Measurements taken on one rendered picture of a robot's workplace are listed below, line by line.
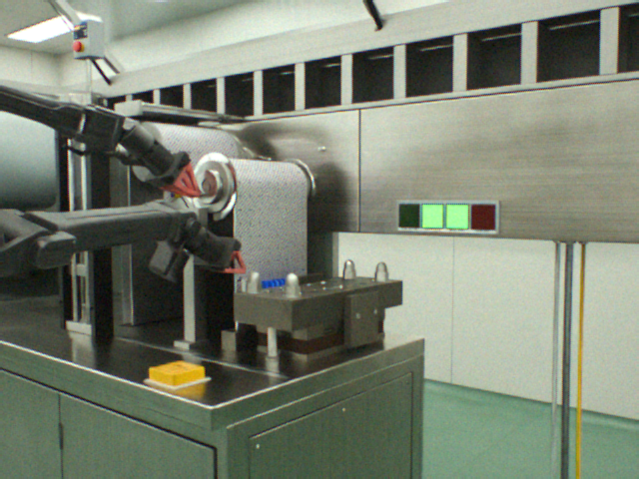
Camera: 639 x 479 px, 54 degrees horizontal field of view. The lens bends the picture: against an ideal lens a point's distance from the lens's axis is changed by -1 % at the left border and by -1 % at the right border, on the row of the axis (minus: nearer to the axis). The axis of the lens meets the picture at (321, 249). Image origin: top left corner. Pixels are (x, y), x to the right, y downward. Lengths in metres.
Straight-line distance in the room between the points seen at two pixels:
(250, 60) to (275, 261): 0.63
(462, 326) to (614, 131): 2.89
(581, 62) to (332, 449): 0.92
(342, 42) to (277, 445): 0.97
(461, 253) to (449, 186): 2.61
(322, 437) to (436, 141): 0.68
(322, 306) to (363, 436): 0.29
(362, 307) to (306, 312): 0.17
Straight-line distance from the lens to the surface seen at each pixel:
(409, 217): 1.45
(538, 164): 1.34
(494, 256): 3.92
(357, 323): 1.35
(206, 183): 1.39
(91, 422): 1.38
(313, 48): 1.68
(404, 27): 1.53
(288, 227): 1.48
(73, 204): 1.64
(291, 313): 1.21
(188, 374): 1.14
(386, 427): 1.44
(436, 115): 1.44
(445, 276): 4.08
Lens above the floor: 1.22
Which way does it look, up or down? 4 degrees down
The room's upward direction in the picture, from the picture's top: straight up
